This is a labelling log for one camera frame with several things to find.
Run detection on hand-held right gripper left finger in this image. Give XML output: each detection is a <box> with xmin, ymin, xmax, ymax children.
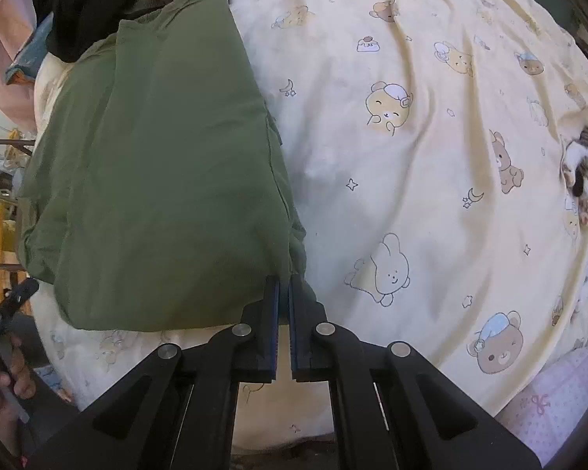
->
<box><xmin>29</xmin><ymin>274</ymin><xmax>281</xmax><ymax>470</ymax></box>

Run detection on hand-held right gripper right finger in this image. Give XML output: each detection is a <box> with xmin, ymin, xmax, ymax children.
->
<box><xmin>287</xmin><ymin>274</ymin><xmax>542</xmax><ymax>470</ymax></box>

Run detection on olive green pants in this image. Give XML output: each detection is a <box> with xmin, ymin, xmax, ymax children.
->
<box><xmin>17</xmin><ymin>0</ymin><xmax>319</xmax><ymax>331</ymax></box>

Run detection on black garment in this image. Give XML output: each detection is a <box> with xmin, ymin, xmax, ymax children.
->
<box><xmin>32</xmin><ymin>0</ymin><xmax>150</xmax><ymax>64</ymax></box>

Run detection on brown folding chair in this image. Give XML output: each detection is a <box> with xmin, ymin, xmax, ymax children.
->
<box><xmin>0</xmin><ymin>137</ymin><xmax>35</xmax><ymax>275</ymax></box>

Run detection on bear print duvet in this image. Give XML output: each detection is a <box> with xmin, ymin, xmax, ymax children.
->
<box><xmin>29</xmin><ymin>0</ymin><xmax>588</xmax><ymax>451</ymax></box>

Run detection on pink curtain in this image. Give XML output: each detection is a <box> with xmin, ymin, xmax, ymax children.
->
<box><xmin>0</xmin><ymin>0</ymin><xmax>40</xmax><ymax>133</ymax></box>

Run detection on pink patterned cloth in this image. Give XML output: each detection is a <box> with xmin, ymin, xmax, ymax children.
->
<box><xmin>497</xmin><ymin>338</ymin><xmax>588</xmax><ymax>466</ymax></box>

